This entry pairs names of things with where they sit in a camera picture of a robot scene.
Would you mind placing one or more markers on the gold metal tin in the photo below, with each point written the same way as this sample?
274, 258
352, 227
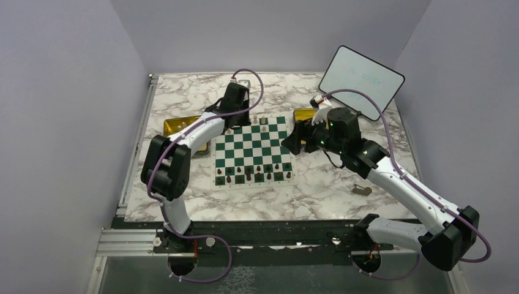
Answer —
174, 125
302, 114

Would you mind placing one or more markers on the right gold metal tin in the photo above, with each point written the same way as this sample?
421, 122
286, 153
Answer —
302, 114

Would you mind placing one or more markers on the left gold metal tin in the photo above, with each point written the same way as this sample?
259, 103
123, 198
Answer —
174, 125

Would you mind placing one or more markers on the small whiteboard on stand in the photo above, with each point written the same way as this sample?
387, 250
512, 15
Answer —
353, 70

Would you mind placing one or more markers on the green white chess board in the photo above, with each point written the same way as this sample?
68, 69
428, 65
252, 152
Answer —
249, 146

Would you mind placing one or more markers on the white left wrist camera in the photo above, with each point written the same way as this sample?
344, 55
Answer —
245, 83

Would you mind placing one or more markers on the small brass padlock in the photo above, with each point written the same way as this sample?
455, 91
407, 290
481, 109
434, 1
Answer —
360, 190

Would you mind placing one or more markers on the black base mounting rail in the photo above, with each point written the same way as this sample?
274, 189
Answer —
267, 243

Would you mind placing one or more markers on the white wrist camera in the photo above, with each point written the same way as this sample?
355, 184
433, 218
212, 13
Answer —
321, 106
245, 83

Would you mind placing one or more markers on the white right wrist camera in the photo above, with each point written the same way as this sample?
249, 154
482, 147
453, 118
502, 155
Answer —
321, 106

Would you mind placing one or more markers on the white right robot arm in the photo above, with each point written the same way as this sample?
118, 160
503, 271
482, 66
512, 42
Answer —
445, 231

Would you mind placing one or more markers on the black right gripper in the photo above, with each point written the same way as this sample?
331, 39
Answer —
302, 131

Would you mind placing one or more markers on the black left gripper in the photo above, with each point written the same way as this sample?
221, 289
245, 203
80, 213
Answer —
245, 120

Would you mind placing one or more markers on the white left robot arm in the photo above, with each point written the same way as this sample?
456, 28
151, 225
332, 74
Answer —
166, 169

